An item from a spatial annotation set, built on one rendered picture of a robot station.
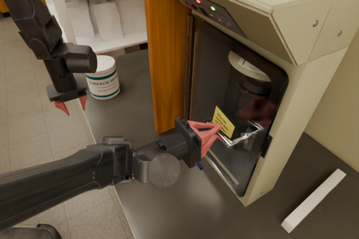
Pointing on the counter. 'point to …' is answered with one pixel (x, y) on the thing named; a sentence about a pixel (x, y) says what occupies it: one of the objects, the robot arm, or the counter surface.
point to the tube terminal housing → (303, 72)
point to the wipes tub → (103, 79)
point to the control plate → (220, 12)
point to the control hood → (263, 9)
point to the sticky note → (226, 126)
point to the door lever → (230, 138)
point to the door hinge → (187, 39)
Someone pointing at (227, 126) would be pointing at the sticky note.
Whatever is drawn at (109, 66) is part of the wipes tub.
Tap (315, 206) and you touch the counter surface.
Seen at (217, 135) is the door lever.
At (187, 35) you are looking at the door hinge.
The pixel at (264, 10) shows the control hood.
